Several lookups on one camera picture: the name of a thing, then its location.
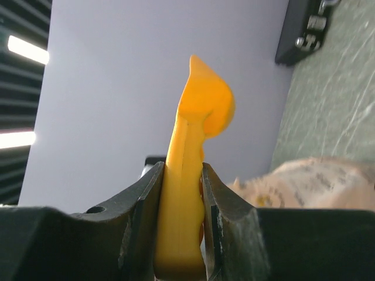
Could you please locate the yellow plastic litter scoop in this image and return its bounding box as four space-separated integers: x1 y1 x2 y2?
154 55 236 280

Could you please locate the pink cat litter bag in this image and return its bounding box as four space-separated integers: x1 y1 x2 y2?
228 157 374 211

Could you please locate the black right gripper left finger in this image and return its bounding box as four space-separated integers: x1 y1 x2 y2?
1 162 164 280

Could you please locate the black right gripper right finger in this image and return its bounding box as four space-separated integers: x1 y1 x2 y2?
202 164 374 280

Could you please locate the black hard case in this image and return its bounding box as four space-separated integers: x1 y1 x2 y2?
275 0 340 67

